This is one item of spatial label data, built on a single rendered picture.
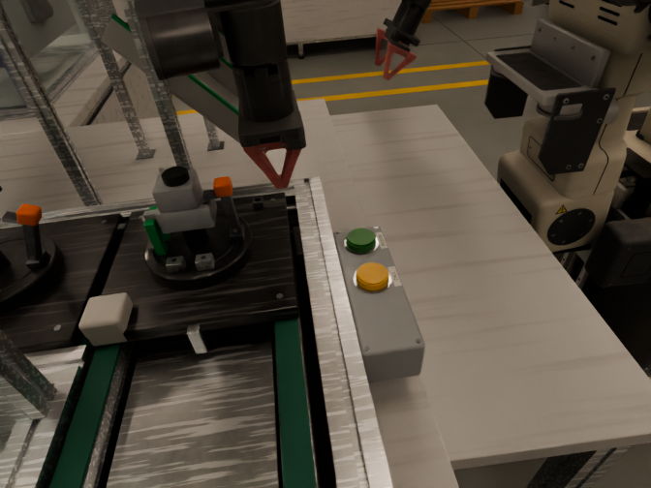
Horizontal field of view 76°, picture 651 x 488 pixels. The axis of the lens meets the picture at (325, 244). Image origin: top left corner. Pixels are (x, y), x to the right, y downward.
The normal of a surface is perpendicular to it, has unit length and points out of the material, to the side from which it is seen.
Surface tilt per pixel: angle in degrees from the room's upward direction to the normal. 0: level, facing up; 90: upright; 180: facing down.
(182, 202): 90
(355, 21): 90
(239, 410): 0
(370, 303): 0
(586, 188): 90
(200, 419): 0
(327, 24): 90
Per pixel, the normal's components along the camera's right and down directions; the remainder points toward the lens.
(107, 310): -0.06, -0.75
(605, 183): 0.11, 0.65
